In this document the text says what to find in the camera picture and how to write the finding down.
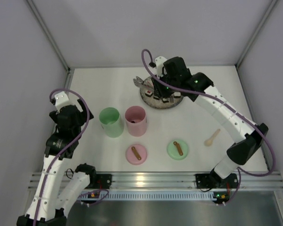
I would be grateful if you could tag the plain white sushi roll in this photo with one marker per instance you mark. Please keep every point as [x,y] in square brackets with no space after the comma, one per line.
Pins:
[177,95]

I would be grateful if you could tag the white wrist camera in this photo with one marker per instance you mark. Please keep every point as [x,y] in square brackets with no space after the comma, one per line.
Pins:
[61,100]
[159,61]

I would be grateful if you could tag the green cylindrical container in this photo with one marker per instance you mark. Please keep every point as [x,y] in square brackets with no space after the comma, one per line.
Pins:
[111,122]

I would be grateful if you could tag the pink cylindrical container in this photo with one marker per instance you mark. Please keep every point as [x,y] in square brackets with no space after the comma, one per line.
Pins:
[136,113]

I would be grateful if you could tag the pink round lid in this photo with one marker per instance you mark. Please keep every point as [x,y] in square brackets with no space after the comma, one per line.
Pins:
[136,154]

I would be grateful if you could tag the speckled ceramic plate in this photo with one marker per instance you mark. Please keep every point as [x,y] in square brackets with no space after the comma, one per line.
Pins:
[158,104]

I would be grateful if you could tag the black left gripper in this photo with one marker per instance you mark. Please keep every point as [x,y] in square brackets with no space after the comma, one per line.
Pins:
[83,114]

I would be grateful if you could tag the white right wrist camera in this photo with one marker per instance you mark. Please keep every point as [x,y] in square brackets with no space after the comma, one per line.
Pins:
[159,61]

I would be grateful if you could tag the green round lid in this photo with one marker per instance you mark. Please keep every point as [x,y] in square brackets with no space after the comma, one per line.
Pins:
[177,149]

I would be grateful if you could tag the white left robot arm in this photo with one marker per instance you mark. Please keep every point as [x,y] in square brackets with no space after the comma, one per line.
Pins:
[51,205]

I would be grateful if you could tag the red centre sushi roll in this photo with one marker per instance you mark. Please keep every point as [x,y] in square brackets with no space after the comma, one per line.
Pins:
[148,93]

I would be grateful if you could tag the aluminium frame rail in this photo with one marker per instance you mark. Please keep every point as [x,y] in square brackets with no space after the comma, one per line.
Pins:
[46,31]

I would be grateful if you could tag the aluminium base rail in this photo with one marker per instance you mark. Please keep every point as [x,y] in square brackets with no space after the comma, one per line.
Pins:
[185,181]

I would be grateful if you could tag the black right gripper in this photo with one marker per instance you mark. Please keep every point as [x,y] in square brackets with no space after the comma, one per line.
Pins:
[158,90]

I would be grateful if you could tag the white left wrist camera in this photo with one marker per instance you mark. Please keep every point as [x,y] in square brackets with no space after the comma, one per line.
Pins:
[61,100]

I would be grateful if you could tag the cucumber sushi roll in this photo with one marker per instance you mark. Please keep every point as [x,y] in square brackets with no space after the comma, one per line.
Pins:
[165,100]

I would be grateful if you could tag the white slotted cable duct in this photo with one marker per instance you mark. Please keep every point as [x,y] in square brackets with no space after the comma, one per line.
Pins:
[152,196]

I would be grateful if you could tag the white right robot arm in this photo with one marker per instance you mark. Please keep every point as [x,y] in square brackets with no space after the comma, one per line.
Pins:
[247,135]

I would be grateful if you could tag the metal tongs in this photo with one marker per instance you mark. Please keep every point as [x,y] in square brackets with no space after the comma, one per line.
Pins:
[138,82]

